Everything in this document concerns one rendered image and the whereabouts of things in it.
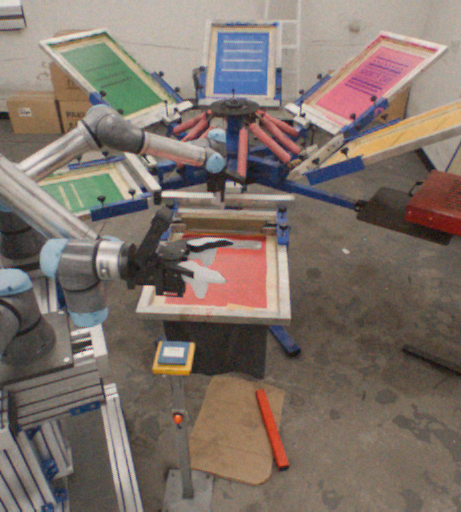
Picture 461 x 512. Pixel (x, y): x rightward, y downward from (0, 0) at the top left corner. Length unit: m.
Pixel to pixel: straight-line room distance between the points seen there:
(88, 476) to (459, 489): 1.72
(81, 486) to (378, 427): 1.51
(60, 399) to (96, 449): 0.96
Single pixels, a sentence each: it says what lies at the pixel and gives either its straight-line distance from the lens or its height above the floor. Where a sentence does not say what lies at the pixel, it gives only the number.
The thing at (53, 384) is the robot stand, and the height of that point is 1.15.
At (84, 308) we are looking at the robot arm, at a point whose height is 1.56.
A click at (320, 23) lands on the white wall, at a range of 6.09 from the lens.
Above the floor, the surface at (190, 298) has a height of 0.96.
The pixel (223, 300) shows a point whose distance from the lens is 1.84.
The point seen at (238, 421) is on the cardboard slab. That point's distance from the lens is 2.61.
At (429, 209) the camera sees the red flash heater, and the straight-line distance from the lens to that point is 2.32.
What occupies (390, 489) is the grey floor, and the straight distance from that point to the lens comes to 2.56.
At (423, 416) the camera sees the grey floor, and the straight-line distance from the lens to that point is 2.85.
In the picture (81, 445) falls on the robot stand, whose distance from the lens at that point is 2.41.
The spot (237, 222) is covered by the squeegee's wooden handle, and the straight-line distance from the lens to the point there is 2.16.
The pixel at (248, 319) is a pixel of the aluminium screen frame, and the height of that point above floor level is 0.98.
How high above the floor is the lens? 2.17
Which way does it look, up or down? 36 degrees down
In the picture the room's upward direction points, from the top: straight up
